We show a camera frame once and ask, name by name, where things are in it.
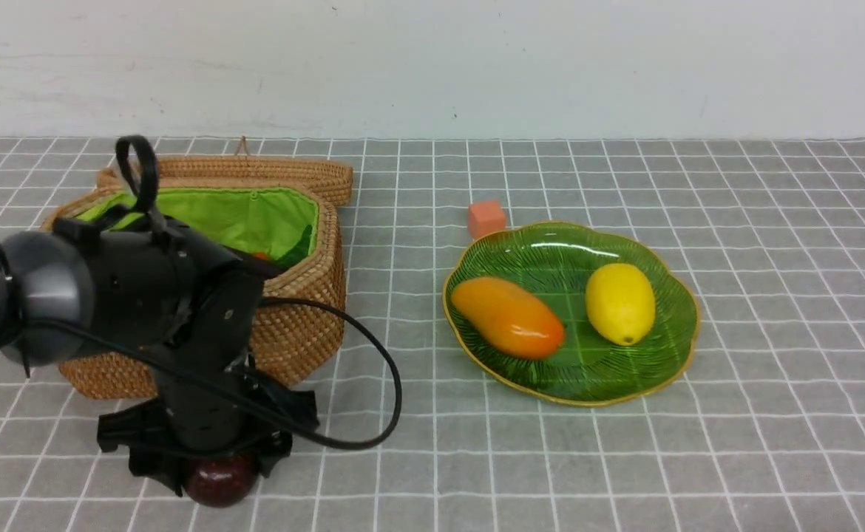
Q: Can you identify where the orange yellow mango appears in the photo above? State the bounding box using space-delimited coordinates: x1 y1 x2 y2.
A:
447 276 566 361

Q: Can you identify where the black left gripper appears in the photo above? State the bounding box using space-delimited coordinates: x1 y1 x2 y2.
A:
97 364 320 497

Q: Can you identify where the orange carrot with green leaves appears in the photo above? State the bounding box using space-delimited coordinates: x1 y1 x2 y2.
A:
250 225 313 270

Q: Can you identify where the dark red passion fruit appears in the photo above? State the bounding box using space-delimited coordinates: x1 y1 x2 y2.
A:
183 455 258 508

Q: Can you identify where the woven rattan basket lid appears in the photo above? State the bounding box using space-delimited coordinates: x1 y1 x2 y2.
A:
96 137 354 208

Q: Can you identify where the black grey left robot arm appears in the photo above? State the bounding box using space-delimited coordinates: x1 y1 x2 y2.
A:
0 219 319 506

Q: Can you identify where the woven rattan basket green lining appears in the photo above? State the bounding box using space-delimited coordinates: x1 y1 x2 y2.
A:
40 184 347 400

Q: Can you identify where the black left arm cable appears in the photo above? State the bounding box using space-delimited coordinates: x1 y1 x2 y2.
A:
0 134 404 451

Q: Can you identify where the yellow lemon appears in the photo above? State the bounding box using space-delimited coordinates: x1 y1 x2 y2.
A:
585 262 656 347

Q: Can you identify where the green leaf-shaped glass plate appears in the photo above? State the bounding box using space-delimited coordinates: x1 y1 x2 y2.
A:
442 221 702 408

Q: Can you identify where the grey checkered tablecloth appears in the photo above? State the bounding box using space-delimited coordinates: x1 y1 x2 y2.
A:
0 139 865 531

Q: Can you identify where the small orange foam cube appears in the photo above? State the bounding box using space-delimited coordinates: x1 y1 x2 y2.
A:
467 199 508 240

